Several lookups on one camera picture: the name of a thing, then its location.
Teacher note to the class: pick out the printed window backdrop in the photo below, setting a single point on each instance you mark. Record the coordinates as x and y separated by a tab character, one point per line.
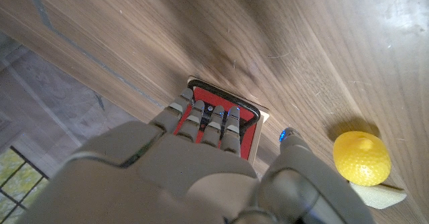
50	100

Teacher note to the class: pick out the pale yellow toy cheese slice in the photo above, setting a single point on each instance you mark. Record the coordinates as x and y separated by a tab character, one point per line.
378	197

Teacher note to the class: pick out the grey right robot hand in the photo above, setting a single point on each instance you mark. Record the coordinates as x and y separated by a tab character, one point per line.
187	173

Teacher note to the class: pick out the pale wooden box shell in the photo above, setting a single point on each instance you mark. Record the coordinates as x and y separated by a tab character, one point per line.
263	116

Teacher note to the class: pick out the yellow toy lemon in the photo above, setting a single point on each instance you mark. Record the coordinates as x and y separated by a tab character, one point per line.
362	160

